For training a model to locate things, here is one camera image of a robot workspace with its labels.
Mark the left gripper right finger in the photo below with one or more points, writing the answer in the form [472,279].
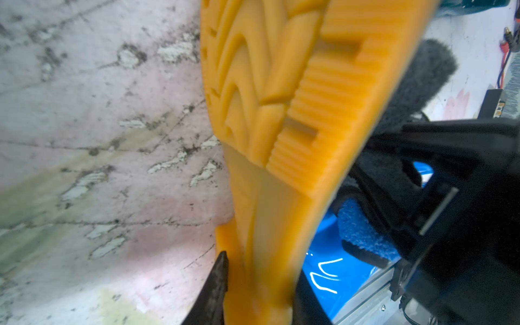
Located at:
[307,310]

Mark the blue rubber boot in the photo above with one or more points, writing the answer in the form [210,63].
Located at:
[294,89]

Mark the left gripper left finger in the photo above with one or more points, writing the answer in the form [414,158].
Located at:
[208,307]

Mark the grey blue microfibre cloth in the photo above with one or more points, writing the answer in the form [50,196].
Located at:
[362,236]

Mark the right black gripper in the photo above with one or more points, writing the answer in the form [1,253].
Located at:
[459,235]

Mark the green rubber boot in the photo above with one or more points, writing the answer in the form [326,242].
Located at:
[467,7]

